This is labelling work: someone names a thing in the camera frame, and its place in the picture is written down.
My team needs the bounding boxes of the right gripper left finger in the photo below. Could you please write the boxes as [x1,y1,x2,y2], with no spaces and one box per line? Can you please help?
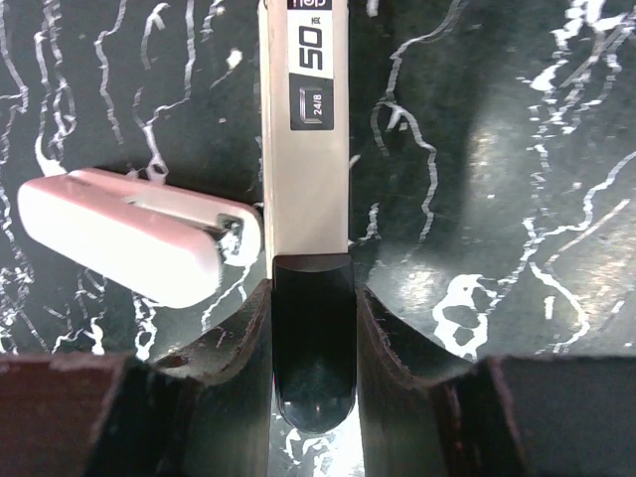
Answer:
[1,280,272,476]

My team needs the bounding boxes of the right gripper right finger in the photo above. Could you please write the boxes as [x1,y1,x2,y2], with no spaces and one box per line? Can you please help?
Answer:
[357,287,635,476]

